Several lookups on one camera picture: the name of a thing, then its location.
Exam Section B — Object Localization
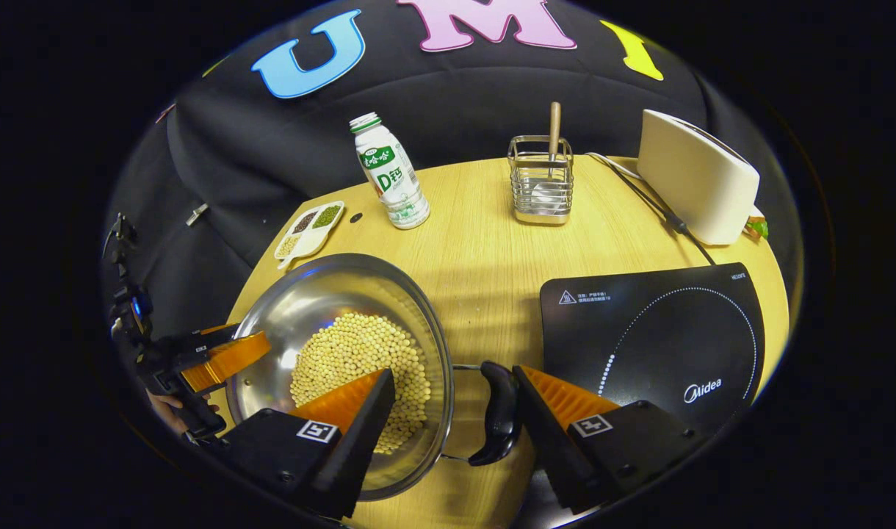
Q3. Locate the wooden-handled spoon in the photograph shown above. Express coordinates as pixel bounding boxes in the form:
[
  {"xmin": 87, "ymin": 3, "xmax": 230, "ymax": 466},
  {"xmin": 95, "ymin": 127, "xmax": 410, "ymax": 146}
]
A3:
[{"xmin": 532, "ymin": 101, "xmax": 566, "ymax": 210}]

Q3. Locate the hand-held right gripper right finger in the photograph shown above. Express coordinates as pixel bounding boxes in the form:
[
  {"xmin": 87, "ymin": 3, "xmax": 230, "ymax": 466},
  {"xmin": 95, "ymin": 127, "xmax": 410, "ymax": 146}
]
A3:
[{"xmin": 512, "ymin": 364, "xmax": 706, "ymax": 515}]

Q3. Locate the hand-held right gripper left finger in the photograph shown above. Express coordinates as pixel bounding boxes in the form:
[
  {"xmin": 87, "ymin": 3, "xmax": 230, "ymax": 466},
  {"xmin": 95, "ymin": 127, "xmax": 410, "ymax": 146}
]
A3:
[{"xmin": 198, "ymin": 367, "xmax": 396, "ymax": 519}]

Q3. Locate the metal wire utensil holder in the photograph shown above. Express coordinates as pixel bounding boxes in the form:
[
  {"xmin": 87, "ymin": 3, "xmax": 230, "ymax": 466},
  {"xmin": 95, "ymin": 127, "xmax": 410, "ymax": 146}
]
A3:
[{"xmin": 507, "ymin": 134, "xmax": 574, "ymax": 226}]

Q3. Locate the stainless steel pot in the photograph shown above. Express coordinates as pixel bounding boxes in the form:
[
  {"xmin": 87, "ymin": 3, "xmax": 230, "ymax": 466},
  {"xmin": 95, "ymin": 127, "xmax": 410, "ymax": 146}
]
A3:
[{"xmin": 225, "ymin": 253, "xmax": 524, "ymax": 502}]

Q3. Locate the pile of yellow soybeans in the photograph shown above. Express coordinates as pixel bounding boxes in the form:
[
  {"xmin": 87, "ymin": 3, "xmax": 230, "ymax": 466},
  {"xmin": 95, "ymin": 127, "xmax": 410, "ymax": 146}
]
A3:
[{"xmin": 289, "ymin": 312, "xmax": 433, "ymax": 455}]

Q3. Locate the white drink bottle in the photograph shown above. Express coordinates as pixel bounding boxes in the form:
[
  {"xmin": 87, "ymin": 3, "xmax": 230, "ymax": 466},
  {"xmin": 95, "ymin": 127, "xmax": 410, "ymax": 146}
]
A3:
[{"xmin": 348, "ymin": 112, "xmax": 431, "ymax": 231}]

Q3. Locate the black backdrop cloth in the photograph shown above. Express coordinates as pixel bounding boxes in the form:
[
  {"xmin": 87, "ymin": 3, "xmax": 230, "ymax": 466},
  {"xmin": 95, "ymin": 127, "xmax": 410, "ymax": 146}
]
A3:
[{"xmin": 99, "ymin": 0, "xmax": 805, "ymax": 353}]

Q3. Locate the toaster power cable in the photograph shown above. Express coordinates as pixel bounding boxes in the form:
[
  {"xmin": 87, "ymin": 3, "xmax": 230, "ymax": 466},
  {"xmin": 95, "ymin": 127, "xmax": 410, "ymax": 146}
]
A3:
[{"xmin": 586, "ymin": 152, "xmax": 717, "ymax": 265}]

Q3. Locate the black induction cooktop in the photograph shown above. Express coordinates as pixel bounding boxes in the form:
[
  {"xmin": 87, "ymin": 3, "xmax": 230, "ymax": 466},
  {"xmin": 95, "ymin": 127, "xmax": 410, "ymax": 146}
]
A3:
[{"xmin": 540, "ymin": 262, "xmax": 766, "ymax": 442}]

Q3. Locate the white divided bean dish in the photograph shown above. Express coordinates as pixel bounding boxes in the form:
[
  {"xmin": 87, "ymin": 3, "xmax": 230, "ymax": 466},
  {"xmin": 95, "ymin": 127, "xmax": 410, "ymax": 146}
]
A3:
[{"xmin": 274, "ymin": 201, "xmax": 345, "ymax": 270}]

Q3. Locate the white toaster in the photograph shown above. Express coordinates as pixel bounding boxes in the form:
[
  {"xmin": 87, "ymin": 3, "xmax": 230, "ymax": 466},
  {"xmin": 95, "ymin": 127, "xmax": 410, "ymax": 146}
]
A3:
[{"xmin": 637, "ymin": 109, "xmax": 761, "ymax": 246}]

